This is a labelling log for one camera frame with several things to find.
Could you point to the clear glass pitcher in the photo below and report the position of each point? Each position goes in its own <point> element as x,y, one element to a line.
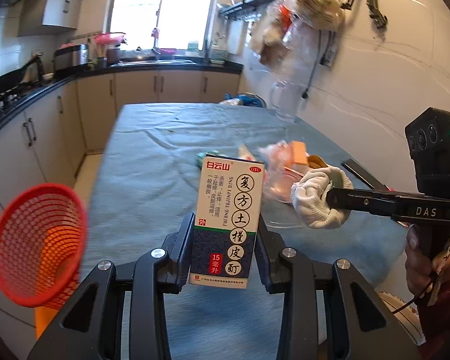
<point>286,98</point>

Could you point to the white cloth rag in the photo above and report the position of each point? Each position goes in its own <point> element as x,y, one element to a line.
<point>308,197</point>

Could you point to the right hand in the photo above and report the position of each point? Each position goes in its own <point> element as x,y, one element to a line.
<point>418,266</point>

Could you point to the black wok pan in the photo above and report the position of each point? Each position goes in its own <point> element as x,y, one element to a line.
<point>12,79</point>

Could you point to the red plastic mesh basket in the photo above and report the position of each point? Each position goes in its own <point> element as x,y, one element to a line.
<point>43,234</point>

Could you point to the hanging plastic bags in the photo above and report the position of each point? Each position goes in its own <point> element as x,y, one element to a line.
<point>294,29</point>

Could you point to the white medicine box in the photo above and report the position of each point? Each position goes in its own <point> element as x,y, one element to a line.
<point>226,221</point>

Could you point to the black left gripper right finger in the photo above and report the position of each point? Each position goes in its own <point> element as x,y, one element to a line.
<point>359,325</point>

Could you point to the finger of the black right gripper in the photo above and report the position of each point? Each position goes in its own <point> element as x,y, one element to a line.
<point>375,203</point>

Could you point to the silver rice cooker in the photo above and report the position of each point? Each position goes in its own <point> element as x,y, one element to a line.
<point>70,57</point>

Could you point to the clear plastic bag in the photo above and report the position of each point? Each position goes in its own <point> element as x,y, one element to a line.
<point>279,177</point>

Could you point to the orange cardboard box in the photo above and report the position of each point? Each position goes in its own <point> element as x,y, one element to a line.
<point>298,153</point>

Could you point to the blue bag behind table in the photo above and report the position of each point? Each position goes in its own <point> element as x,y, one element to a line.
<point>245,100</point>

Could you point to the pink colander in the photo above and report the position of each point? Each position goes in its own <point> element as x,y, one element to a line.
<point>105,39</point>

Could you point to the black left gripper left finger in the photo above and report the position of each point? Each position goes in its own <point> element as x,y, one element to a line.
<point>89,325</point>

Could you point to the grey-blue tablecloth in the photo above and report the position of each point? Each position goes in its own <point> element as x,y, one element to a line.
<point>147,183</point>

